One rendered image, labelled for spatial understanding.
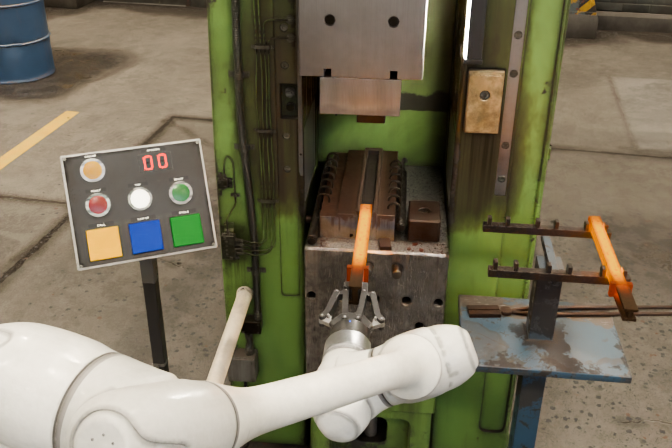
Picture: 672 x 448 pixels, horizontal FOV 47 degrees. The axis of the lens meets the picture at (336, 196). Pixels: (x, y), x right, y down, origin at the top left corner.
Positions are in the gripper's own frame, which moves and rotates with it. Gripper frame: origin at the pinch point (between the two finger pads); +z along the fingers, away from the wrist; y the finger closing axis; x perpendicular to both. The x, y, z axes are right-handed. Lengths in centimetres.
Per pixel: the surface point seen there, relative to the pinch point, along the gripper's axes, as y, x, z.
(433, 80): 17, 13, 92
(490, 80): 30, 26, 56
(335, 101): -9, 23, 44
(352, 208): -4.1, -8.2, 47.0
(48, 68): -271, -108, 428
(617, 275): 57, -3, 14
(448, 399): 27, -82, 57
